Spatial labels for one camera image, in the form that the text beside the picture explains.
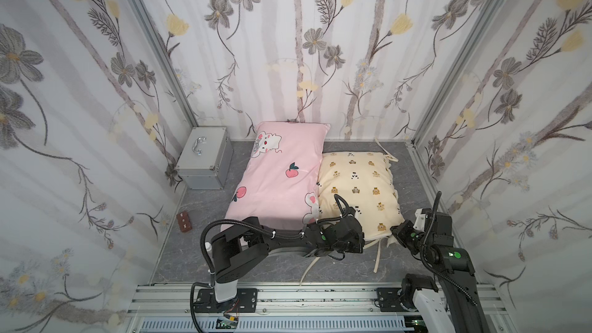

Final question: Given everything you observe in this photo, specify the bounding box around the cream bear print pillow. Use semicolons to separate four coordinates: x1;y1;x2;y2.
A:
299;138;405;285

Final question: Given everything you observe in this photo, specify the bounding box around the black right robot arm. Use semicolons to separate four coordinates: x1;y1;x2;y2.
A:
391;211;490;332

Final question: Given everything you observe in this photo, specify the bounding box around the small brown block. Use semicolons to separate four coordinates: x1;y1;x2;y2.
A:
177;211;193;233

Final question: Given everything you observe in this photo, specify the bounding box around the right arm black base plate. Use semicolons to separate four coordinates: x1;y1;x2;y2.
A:
376;288;417;312

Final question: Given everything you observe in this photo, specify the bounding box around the silver aluminium case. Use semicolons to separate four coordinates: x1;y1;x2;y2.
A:
176;126;233;191

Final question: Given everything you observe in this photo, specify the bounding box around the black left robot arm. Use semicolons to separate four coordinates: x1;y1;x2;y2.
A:
200;215;365;304

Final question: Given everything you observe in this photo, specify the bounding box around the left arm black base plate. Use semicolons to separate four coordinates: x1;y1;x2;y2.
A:
191;288;258;314

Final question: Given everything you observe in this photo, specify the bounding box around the aluminium mounting rail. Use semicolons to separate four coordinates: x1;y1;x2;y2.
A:
124;281;514;333

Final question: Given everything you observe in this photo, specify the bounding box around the pink cartoon pillowcase pillow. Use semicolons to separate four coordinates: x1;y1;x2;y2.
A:
225;121;330;233

